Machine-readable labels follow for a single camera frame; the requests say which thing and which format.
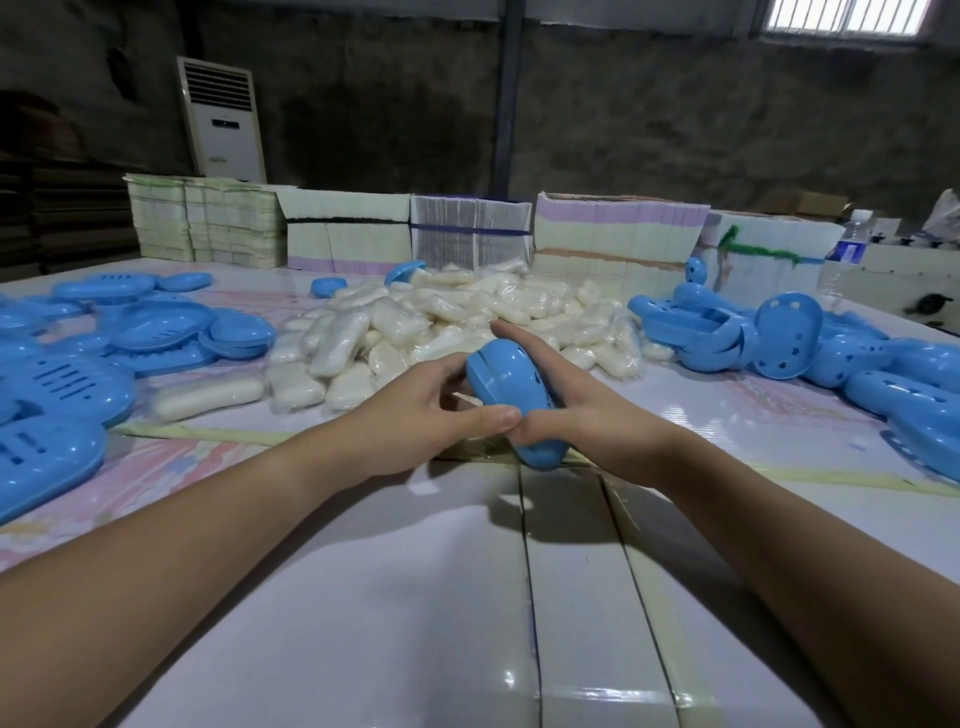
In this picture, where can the pile of blue plastic lids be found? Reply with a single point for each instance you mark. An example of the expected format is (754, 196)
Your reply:
(810, 337)

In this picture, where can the blue oval plastic lid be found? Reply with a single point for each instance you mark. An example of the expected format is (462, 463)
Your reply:
(517, 367)
(696, 271)
(328, 287)
(405, 272)

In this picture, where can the row of stacked flat cartons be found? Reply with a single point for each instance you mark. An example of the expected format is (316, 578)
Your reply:
(345, 244)

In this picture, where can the pile of blue slotted lids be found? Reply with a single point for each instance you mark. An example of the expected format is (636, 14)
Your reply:
(75, 375)

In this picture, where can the silver sheet bundle, blue band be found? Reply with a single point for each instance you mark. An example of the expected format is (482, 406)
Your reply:
(471, 236)

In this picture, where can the white sheet stack, green mark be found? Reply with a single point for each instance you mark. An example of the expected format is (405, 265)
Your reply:
(765, 274)

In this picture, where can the clear plastic bag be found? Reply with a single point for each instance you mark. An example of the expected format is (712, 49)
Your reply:
(472, 451)

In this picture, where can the white plastic bag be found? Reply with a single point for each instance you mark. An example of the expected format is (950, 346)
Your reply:
(946, 217)

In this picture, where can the clear water bottle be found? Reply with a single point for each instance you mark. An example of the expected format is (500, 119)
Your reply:
(844, 259)

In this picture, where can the dark metal pillar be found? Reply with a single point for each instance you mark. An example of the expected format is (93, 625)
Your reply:
(508, 97)

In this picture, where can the white standing air conditioner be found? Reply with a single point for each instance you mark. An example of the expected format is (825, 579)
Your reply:
(221, 124)

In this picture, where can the person's left forearm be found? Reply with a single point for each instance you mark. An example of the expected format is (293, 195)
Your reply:
(150, 592)

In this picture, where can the brown cardboard box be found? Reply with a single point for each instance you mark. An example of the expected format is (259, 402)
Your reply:
(802, 204)

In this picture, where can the stacks of brown cardboard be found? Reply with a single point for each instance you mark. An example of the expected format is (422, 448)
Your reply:
(60, 217)

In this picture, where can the pile of white soaps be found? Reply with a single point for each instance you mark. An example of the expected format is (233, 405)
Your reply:
(450, 315)

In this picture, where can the person's left hand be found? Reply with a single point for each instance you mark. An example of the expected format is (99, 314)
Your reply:
(405, 427)

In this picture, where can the barred window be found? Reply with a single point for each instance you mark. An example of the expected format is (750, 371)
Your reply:
(847, 15)

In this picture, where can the person's right hand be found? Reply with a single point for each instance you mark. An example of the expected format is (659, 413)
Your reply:
(600, 427)

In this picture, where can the stack of greenish paper sheets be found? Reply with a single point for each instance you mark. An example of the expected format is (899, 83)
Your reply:
(202, 221)

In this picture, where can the white carton stack, pink stripe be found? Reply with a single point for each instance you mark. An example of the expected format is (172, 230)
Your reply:
(615, 240)

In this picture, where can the white workshop machine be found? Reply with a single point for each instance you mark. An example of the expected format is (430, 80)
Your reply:
(907, 289)

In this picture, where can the person's right forearm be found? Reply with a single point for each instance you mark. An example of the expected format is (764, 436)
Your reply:
(825, 585)

